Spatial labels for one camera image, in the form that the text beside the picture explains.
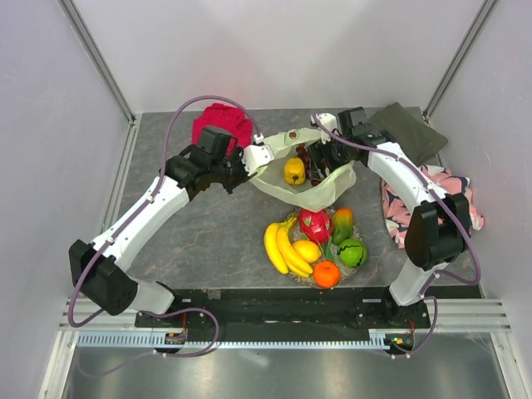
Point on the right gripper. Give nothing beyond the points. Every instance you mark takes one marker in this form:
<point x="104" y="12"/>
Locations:
<point x="318" y="150"/>

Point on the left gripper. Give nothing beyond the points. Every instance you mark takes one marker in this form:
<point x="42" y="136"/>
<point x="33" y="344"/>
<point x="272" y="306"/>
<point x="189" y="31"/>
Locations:
<point x="238" y="155"/>

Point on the red grape bunch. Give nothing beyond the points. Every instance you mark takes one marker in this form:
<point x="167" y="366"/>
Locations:
<point x="305" y="160"/>

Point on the pale green plastic bag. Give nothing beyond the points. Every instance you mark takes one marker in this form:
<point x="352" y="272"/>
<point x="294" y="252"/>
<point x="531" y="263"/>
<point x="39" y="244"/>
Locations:
<point x="318" y="191"/>

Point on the yellow bell pepper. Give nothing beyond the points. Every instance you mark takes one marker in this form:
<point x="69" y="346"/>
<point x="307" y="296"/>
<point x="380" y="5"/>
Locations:
<point x="294" y="172"/>

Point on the orange green mango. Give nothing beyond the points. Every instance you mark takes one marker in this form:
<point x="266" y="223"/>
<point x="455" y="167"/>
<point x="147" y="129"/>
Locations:
<point x="342" y="222"/>

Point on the red dragon fruit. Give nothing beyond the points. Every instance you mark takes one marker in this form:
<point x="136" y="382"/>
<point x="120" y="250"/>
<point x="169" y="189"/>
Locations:
<point x="318" y="228"/>

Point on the yellow lemon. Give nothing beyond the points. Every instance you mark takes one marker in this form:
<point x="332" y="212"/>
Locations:
<point x="308" y="250"/>

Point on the olive green cloth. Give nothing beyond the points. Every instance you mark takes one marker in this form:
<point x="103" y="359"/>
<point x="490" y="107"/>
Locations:
<point x="417" y="140"/>

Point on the yellow banana bunch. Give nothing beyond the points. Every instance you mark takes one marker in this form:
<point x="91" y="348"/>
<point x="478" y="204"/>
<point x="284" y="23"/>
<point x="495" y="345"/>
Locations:
<point x="280" y="251"/>

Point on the orange tangerine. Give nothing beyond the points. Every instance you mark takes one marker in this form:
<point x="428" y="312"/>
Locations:
<point x="326" y="274"/>

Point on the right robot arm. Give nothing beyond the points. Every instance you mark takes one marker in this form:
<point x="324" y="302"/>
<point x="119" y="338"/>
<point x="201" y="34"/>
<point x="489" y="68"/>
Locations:
<point x="438" y="237"/>

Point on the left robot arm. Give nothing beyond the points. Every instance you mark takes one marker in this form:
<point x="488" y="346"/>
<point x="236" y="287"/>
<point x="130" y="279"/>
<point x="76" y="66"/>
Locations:
<point x="99" y="268"/>

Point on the red cloth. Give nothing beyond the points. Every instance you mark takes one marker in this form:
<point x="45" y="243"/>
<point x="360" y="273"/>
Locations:
<point x="229" y="118"/>

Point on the speckled round plate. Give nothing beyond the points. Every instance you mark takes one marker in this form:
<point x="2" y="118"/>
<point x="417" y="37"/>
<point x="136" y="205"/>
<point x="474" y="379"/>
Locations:
<point x="295" y="235"/>

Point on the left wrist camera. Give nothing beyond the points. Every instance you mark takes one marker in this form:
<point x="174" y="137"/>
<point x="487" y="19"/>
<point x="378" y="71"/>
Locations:
<point x="257" y="155"/>

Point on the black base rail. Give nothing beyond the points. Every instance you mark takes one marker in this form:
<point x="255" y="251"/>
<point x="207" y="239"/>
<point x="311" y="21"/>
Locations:
<point x="287" y="314"/>

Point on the white cable duct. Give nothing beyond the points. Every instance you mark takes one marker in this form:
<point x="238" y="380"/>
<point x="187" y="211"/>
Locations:
<point x="171" y="340"/>

